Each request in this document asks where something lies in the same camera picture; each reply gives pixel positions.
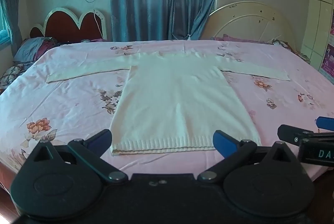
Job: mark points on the pink wardrobe poster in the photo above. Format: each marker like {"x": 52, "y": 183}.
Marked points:
{"x": 329, "y": 54}

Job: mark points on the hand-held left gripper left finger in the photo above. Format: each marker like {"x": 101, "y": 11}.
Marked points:
{"x": 101, "y": 138}

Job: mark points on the blue pillow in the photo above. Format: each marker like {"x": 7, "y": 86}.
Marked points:
{"x": 31, "y": 47}

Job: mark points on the cream round headboard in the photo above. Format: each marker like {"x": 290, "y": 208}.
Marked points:
{"x": 250, "y": 20}

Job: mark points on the cream wardrobe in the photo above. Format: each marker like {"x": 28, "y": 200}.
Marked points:
{"x": 318, "y": 17}

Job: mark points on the diamond-patterned pillow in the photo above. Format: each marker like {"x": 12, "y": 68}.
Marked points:
{"x": 11, "y": 72}

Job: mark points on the pink floral bed sheet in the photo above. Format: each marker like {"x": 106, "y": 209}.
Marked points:
{"x": 65, "y": 98}

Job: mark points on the red heart-shaped headboard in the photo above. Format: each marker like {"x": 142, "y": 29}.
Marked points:
{"x": 62, "y": 23}

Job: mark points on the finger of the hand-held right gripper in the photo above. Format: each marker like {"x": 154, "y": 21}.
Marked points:
{"x": 292, "y": 135}
{"x": 325, "y": 122}

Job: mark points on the floral patterned pillow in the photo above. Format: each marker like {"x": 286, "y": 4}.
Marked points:
{"x": 280, "y": 43}

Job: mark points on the white knit sweater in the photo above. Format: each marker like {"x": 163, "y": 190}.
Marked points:
{"x": 177, "y": 98}

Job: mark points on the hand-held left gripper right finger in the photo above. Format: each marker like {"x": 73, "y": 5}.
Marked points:
{"x": 224, "y": 141}

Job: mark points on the window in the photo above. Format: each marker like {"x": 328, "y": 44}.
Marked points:
{"x": 4, "y": 28}

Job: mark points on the pink pillow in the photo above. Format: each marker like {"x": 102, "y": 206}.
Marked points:
{"x": 234, "y": 38}

